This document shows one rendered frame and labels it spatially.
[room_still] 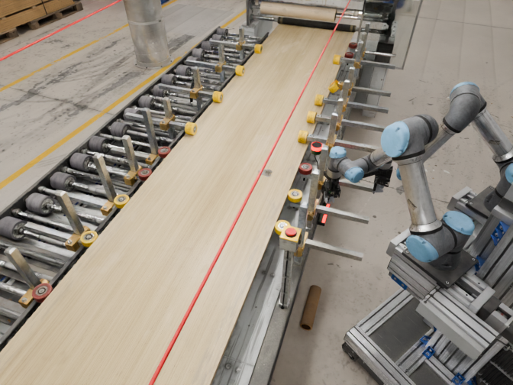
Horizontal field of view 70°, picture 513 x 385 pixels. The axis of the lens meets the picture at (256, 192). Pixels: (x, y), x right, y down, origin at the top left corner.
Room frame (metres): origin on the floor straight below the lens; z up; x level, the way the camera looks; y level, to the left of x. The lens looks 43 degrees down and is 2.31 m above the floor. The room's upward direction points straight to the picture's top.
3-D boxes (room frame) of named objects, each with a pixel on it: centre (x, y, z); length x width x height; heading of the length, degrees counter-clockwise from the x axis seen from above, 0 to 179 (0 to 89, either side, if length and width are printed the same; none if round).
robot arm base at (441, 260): (0.96, -0.78, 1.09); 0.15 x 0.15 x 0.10
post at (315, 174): (1.41, -0.30, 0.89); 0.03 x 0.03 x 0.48; 71
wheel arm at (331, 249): (1.19, -0.32, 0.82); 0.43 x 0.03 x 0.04; 71
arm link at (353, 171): (1.32, -0.45, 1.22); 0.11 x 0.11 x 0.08; 29
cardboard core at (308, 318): (1.29, -0.37, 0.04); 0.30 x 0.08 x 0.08; 161
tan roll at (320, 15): (4.06, -0.63, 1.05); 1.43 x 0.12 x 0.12; 71
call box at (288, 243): (0.93, -0.13, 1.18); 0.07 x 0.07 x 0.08; 71
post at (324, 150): (1.65, -0.38, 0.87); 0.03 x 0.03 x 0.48; 71
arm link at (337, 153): (1.40, -0.39, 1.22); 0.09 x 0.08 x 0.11; 29
